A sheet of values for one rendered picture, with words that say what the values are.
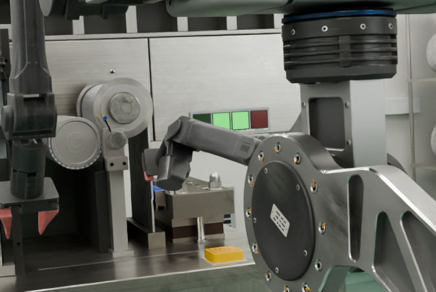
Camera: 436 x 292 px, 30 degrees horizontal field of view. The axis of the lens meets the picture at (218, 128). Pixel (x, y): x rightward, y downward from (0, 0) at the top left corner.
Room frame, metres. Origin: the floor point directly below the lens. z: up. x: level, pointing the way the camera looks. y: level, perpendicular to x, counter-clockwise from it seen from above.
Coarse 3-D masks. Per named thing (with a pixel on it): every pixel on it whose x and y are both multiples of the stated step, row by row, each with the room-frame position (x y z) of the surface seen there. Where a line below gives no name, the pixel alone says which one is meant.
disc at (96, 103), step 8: (112, 80) 1.97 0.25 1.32; (120, 80) 1.98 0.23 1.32; (128, 80) 1.98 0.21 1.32; (136, 80) 1.99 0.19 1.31; (104, 88) 1.96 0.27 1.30; (144, 88) 2.00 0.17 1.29; (96, 96) 1.96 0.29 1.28; (144, 96) 2.00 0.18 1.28; (96, 104) 1.96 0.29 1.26; (152, 104) 2.00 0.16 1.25; (96, 112) 1.96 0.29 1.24; (96, 120) 1.96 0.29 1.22; (144, 120) 1.99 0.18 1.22; (136, 128) 1.99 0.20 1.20; (144, 128) 1.99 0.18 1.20; (128, 136) 1.98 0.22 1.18
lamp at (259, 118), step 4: (252, 112) 2.43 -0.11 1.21; (256, 112) 2.44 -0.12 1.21; (260, 112) 2.44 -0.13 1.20; (264, 112) 2.44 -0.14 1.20; (252, 116) 2.43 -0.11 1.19; (256, 116) 2.44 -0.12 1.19; (260, 116) 2.44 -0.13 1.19; (264, 116) 2.44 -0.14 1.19; (252, 120) 2.43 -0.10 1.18; (256, 120) 2.44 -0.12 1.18; (260, 120) 2.44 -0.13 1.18; (264, 120) 2.44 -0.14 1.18; (252, 124) 2.43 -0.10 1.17; (256, 124) 2.44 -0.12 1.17; (260, 124) 2.44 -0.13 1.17; (264, 124) 2.44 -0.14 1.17
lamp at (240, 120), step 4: (236, 112) 2.42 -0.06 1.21; (240, 112) 2.42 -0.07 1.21; (244, 112) 2.42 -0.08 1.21; (232, 116) 2.41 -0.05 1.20; (236, 116) 2.42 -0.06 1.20; (240, 116) 2.42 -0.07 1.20; (244, 116) 2.42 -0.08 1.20; (232, 120) 2.41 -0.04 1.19; (236, 120) 2.42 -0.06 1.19; (240, 120) 2.42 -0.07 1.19; (244, 120) 2.42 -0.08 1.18; (236, 124) 2.42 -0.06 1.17; (240, 124) 2.42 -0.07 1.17; (244, 124) 2.42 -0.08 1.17; (236, 128) 2.41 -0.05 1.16; (240, 128) 2.42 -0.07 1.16
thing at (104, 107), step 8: (112, 88) 1.97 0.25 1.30; (120, 88) 1.97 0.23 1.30; (128, 88) 1.98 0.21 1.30; (136, 88) 1.99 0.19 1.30; (104, 96) 1.96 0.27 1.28; (112, 96) 1.97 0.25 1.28; (136, 96) 1.99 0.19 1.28; (104, 104) 1.96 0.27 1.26; (144, 104) 1.99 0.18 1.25; (104, 112) 1.96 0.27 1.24; (144, 112) 1.99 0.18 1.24; (112, 120) 1.97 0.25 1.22; (136, 120) 1.98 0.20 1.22; (128, 128) 1.98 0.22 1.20
